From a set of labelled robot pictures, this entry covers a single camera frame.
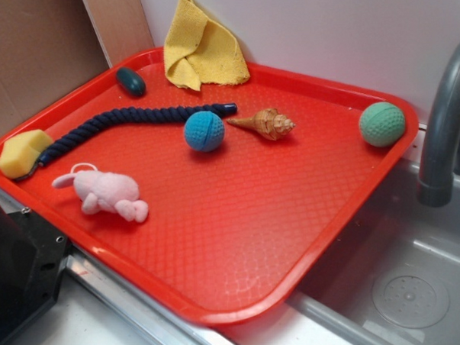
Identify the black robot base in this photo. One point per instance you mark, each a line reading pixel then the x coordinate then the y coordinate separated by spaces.
pixel 32 259

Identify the blue dimpled ball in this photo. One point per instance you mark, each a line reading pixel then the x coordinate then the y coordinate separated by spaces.
pixel 204 131

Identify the green dimpled ball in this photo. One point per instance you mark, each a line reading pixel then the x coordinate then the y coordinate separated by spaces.
pixel 382 124

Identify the red plastic tray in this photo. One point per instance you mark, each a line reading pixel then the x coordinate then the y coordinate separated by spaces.
pixel 231 232

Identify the brown spiral seashell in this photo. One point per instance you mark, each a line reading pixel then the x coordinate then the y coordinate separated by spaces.
pixel 268 123

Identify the yellow cloth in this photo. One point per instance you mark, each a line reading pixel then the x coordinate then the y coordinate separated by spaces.
pixel 199 50

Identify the pink plush bunny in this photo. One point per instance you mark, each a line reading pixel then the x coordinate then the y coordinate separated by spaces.
pixel 105 191

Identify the dark teal oval object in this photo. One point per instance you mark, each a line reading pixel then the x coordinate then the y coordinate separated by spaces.
pixel 131 81

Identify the grey toy sink basin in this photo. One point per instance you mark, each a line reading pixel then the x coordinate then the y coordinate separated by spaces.
pixel 392 277

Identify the grey toy faucet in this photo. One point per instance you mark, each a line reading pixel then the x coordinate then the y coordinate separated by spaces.
pixel 440 159

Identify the yellow sponge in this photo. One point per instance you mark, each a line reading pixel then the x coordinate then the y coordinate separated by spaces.
pixel 20 153

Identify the brown cardboard panel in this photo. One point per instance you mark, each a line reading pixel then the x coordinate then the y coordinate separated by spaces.
pixel 50 47

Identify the silver metal rail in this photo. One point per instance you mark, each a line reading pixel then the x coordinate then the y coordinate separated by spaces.
pixel 91 305

